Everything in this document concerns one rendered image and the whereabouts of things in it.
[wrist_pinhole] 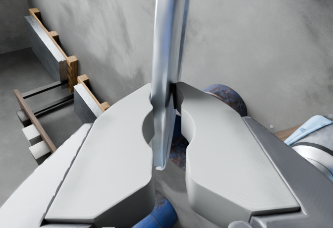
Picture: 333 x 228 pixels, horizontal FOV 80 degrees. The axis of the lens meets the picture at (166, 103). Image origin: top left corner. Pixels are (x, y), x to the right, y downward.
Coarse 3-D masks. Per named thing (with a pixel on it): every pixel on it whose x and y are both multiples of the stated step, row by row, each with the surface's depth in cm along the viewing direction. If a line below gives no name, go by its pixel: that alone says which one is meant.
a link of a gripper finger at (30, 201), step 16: (80, 128) 8; (64, 144) 7; (80, 144) 7; (48, 160) 7; (64, 160) 7; (32, 176) 6; (48, 176) 6; (64, 176) 6; (16, 192) 6; (32, 192) 6; (48, 192) 6; (0, 208) 5; (16, 208) 5; (32, 208) 5; (48, 208) 5; (0, 224) 5; (16, 224) 5; (32, 224) 5; (48, 224) 5; (64, 224) 5; (80, 224) 5
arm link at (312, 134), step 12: (312, 120) 47; (324, 120) 47; (300, 132) 47; (312, 132) 46; (324, 132) 45; (288, 144) 50; (300, 144) 46; (312, 144) 44; (324, 144) 43; (312, 156) 43; (324, 156) 42; (324, 168) 41
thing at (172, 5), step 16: (160, 0) 8; (176, 0) 8; (160, 16) 8; (176, 16) 9; (160, 32) 8; (176, 32) 10; (160, 48) 9; (176, 48) 12; (160, 64) 9; (176, 64) 15; (160, 80) 9; (176, 80) 18; (160, 96) 10; (160, 112) 10; (160, 128) 11; (160, 144) 12; (160, 160) 14
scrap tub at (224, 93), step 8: (208, 88) 135; (216, 88) 132; (224, 88) 132; (216, 96) 123; (224, 96) 125; (232, 96) 128; (232, 104) 123; (240, 104) 128; (176, 112) 109; (240, 112) 126; (176, 120) 143; (176, 128) 143; (176, 136) 142; (176, 144) 140; (184, 144) 142; (176, 152) 136; (184, 152) 137; (176, 160) 132; (184, 160) 133; (184, 168) 127
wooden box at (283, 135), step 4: (324, 116) 101; (300, 124) 111; (288, 128) 117; (292, 128) 113; (296, 128) 109; (280, 132) 119; (284, 132) 115; (288, 132) 112; (292, 132) 108; (280, 136) 114; (284, 136) 110; (288, 136) 107; (284, 140) 106
